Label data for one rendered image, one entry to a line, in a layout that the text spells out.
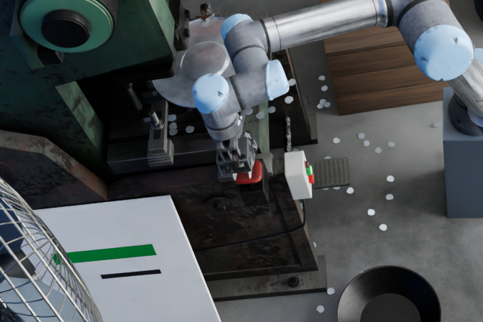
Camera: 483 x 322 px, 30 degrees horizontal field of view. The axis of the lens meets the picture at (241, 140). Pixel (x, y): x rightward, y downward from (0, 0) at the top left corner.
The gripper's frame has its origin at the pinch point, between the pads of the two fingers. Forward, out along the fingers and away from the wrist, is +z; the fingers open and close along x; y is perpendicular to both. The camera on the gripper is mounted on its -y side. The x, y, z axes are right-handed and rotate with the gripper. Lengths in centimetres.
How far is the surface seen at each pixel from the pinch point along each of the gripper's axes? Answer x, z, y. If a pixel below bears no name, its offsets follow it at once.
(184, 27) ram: -11.3, -16.4, -31.2
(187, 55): -14.7, -1.2, -35.1
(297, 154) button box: 10.4, 14.9, -11.0
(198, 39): -12.3, -0.6, -40.4
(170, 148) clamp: -20.0, 4.5, -10.7
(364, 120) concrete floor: 25, 78, -62
